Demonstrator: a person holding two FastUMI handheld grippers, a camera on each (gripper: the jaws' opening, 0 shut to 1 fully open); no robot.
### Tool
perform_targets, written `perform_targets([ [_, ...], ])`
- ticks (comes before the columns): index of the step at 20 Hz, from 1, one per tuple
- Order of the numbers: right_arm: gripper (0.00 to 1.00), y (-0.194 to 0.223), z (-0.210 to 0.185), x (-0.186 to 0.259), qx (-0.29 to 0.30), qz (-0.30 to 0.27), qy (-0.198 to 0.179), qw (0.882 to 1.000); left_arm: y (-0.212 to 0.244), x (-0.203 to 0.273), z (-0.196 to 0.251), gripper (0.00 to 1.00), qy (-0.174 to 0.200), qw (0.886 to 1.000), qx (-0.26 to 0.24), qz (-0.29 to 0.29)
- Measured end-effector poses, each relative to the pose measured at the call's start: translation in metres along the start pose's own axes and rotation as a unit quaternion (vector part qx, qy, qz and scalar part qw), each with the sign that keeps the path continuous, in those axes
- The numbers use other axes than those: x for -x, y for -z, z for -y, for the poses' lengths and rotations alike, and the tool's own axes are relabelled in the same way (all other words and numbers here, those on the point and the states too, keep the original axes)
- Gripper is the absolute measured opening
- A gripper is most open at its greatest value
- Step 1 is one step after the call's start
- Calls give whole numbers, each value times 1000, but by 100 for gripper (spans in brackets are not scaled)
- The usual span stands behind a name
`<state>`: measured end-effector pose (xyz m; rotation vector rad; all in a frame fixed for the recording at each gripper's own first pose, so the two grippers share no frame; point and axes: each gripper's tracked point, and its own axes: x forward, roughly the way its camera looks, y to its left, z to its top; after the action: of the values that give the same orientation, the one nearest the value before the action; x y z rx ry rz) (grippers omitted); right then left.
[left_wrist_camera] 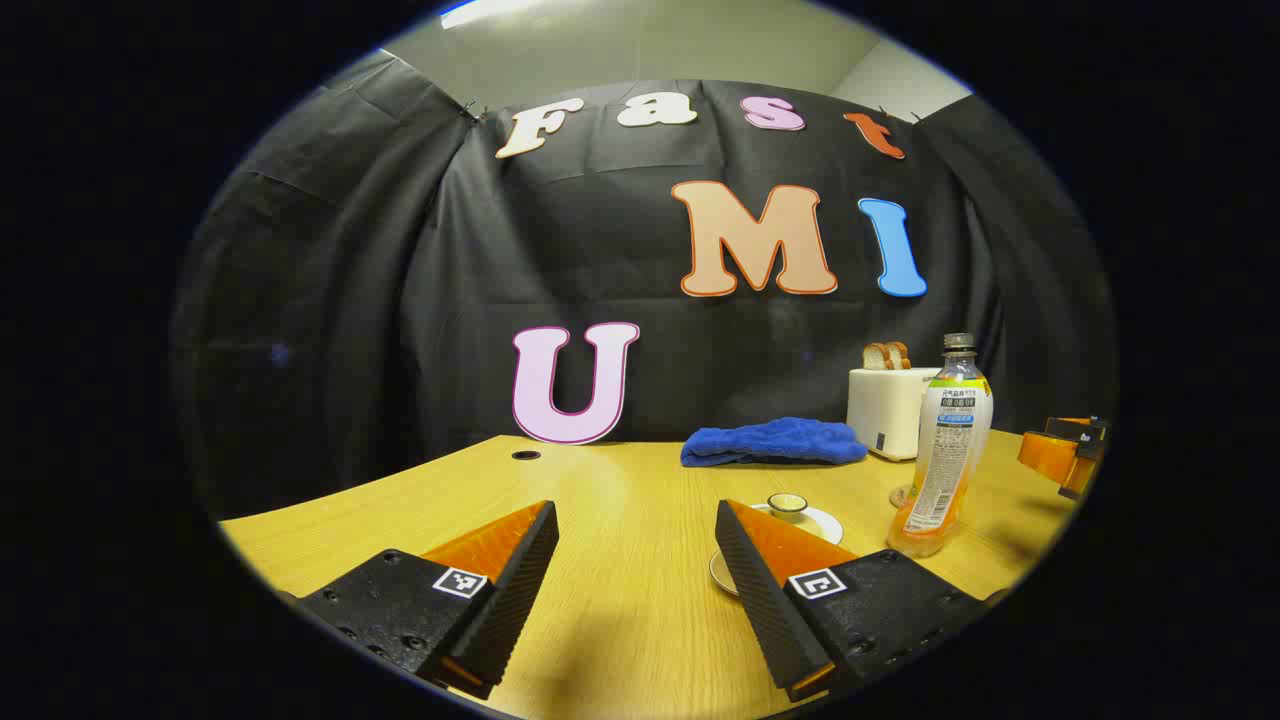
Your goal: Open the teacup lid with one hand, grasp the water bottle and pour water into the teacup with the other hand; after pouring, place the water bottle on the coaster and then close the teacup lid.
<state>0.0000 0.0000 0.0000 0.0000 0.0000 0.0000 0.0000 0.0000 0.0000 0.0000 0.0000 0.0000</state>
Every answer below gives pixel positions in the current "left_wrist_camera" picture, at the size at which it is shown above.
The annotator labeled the beige teacup lid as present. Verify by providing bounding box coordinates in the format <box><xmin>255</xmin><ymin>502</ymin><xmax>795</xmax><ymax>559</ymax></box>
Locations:
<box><xmin>752</xmin><ymin>492</ymin><xmax>823</xmax><ymax>527</ymax></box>

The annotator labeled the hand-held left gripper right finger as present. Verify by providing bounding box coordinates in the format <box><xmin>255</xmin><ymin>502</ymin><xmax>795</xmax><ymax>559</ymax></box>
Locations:
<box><xmin>714</xmin><ymin>498</ymin><xmax>991</xmax><ymax>703</ymax></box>

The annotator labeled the blue towel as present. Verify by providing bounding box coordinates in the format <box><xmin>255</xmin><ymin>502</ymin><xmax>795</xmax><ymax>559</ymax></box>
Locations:
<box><xmin>680</xmin><ymin>417</ymin><xmax>869</xmax><ymax>468</ymax></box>

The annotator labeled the clear plastic water bottle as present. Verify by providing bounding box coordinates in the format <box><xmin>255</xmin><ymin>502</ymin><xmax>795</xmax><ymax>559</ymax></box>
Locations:
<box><xmin>887</xmin><ymin>333</ymin><xmax>994</xmax><ymax>559</ymax></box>

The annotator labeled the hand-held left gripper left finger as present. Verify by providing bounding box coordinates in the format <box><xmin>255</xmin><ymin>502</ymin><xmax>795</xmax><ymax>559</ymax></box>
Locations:
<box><xmin>295</xmin><ymin>500</ymin><xmax>561</xmax><ymax>701</ymax></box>

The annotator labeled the white toaster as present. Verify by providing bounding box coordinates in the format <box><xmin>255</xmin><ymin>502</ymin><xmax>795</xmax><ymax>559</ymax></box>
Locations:
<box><xmin>847</xmin><ymin>366</ymin><xmax>941</xmax><ymax>462</ymax></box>

